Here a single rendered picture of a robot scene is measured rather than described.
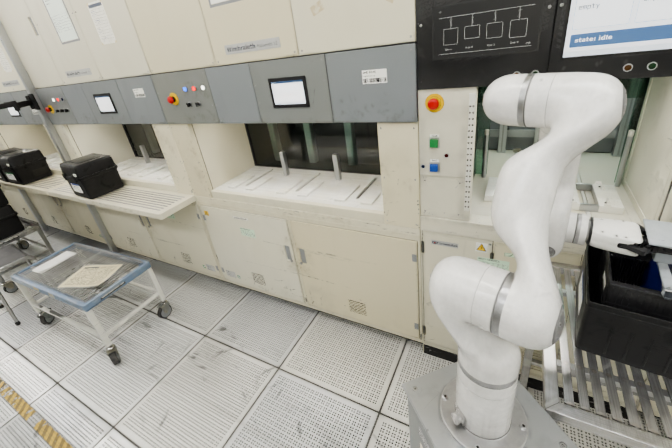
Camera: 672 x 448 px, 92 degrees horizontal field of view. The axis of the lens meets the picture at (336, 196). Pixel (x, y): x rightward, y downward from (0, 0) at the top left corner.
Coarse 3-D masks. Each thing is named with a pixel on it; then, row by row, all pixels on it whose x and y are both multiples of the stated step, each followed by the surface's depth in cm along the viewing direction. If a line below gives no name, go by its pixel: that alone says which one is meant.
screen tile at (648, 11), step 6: (666, 0) 81; (642, 6) 83; (648, 6) 83; (654, 6) 82; (660, 6) 82; (666, 6) 81; (642, 12) 84; (648, 12) 83; (654, 12) 83; (660, 12) 82; (666, 12) 82; (636, 18) 85; (642, 18) 84; (648, 18) 84; (654, 18) 83; (660, 18) 83; (666, 18) 82
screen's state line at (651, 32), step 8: (600, 32) 89; (608, 32) 88; (616, 32) 88; (624, 32) 87; (632, 32) 86; (640, 32) 86; (648, 32) 85; (656, 32) 84; (664, 32) 84; (576, 40) 92; (584, 40) 91; (592, 40) 91; (600, 40) 90; (608, 40) 89; (616, 40) 88; (624, 40) 88; (632, 40) 87; (640, 40) 86
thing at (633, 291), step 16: (656, 224) 82; (656, 240) 77; (608, 256) 88; (624, 256) 95; (640, 256) 92; (656, 256) 80; (608, 272) 83; (624, 272) 96; (640, 272) 93; (608, 288) 81; (624, 288) 78; (640, 288) 77; (608, 304) 83; (624, 304) 81; (640, 304) 79; (656, 304) 77
